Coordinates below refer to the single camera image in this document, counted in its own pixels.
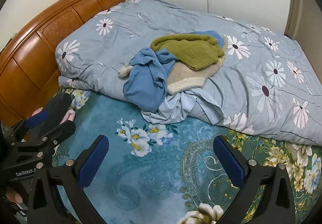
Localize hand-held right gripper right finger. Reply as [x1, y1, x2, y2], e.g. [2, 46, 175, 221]
[213, 135, 295, 224]

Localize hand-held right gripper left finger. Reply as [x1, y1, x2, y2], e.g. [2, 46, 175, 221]
[27, 135, 110, 224]

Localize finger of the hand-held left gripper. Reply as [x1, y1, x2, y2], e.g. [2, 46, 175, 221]
[10, 121, 76, 162]
[5, 110, 50, 139]

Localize blue fleece garment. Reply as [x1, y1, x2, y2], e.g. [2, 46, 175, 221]
[123, 30, 224, 114]

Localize person's left hand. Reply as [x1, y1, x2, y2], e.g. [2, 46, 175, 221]
[5, 186, 26, 205]

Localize pink cloth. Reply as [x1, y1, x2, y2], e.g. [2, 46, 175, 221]
[59, 109, 76, 124]

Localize black pillow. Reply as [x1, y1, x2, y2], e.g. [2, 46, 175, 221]
[41, 93, 72, 124]

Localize teal floral bedsheet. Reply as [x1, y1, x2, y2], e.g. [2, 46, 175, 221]
[52, 88, 322, 224]

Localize wooden headboard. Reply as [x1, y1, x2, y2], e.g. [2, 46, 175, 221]
[0, 0, 126, 129]

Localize beige fleece garment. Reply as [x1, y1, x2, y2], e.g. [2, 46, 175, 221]
[118, 35, 229, 95]

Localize green knit sweater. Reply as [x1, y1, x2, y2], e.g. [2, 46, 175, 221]
[150, 34, 225, 71]

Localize blue floral duvet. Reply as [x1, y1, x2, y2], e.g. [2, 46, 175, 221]
[55, 0, 322, 146]

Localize beige door frame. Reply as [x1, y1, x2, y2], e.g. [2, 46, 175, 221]
[284, 0, 322, 46]

